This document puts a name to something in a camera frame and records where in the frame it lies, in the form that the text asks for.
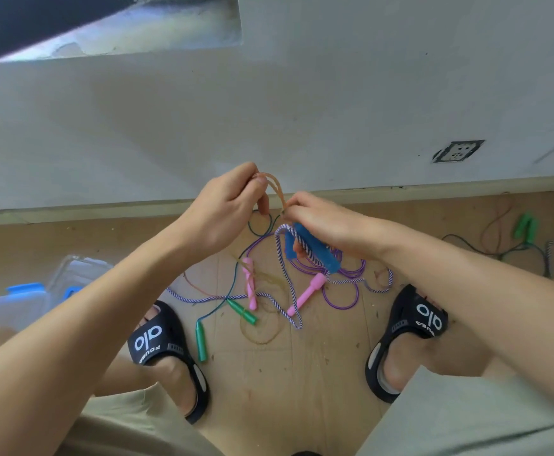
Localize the person's left hand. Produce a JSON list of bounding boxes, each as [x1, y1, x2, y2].
[[177, 161, 270, 263]]

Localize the person's right hand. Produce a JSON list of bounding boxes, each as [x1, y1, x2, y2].
[[282, 191, 395, 261]]

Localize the blue-handled striped jump rope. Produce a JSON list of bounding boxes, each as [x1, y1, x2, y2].
[[165, 222, 395, 331]]

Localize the person's left forearm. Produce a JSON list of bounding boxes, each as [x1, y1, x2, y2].
[[0, 218, 221, 456]]

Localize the person's right forearm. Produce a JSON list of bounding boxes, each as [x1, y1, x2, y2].
[[377, 218, 554, 383]]

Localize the black right sandal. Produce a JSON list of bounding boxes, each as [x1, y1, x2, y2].
[[364, 283, 449, 404]]

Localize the black sandal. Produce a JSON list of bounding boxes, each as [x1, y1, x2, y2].
[[127, 300, 210, 426], [364, 283, 449, 404]]

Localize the person's right leg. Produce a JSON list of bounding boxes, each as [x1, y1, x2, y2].
[[381, 320, 493, 396]]

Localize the person's leg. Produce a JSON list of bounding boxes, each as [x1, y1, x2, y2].
[[86, 304, 198, 419], [381, 320, 493, 396]]

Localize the black left sandal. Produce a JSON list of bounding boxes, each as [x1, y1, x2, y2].
[[127, 300, 210, 426]]

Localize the person's left leg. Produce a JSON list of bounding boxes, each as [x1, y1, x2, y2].
[[86, 304, 198, 419]]

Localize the orange rubber band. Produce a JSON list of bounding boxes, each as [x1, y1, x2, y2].
[[478, 193, 516, 255]]

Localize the grey-green shorts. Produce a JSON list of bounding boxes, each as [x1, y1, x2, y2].
[[54, 364, 554, 456]]

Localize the clear plastic box blue latches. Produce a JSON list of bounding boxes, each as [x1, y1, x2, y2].
[[0, 254, 112, 334]]

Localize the pink-handled purple jump rope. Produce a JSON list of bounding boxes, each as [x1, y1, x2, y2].
[[238, 222, 369, 317]]

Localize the green-handled dark jump rope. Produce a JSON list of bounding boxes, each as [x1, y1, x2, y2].
[[441, 212, 552, 279], [195, 211, 282, 363]]

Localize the wall power outlet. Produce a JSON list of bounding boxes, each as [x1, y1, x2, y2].
[[432, 140, 486, 164]]

